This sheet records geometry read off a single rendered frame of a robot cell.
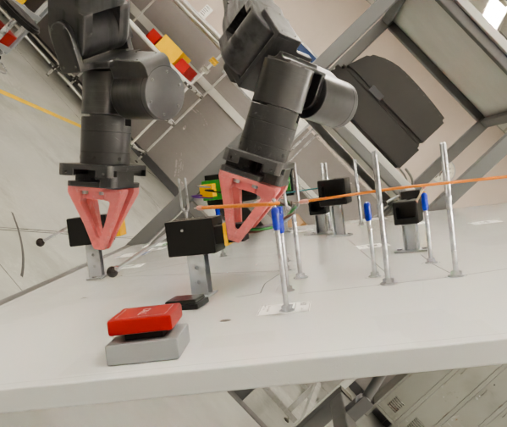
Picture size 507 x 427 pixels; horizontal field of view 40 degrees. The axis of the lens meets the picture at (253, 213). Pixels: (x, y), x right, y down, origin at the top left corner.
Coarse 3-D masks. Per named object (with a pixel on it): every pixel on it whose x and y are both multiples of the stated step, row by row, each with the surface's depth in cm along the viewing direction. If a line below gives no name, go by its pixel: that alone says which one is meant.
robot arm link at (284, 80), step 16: (272, 64) 74; (288, 64) 73; (304, 64) 77; (272, 80) 74; (288, 80) 74; (304, 80) 74; (320, 80) 77; (256, 96) 75; (272, 96) 74; (288, 96) 74; (304, 96) 75
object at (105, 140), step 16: (96, 128) 78; (112, 128) 78; (128, 128) 80; (80, 144) 79; (96, 144) 78; (112, 144) 78; (128, 144) 80; (80, 160) 79; (96, 160) 78; (112, 160) 78; (128, 160) 80; (96, 176) 76; (112, 176) 76
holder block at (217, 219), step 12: (216, 216) 79; (168, 228) 78; (180, 228) 78; (192, 228) 78; (204, 228) 77; (168, 240) 78; (180, 240) 78; (192, 240) 78; (204, 240) 77; (168, 252) 79; (180, 252) 78; (192, 252) 78; (204, 252) 78
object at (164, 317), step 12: (120, 312) 56; (132, 312) 55; (144, 312) 55; (156, 312) 54; (168, 312) 53; (180, 312) 56; (108, 324) 53; (120, 324) 53; (132, 324) 53; (144, 324) 52; (156, 324) 52; (168, 324) 52; (132, 336) 54; (144, 336) 54; (156, 336) 54
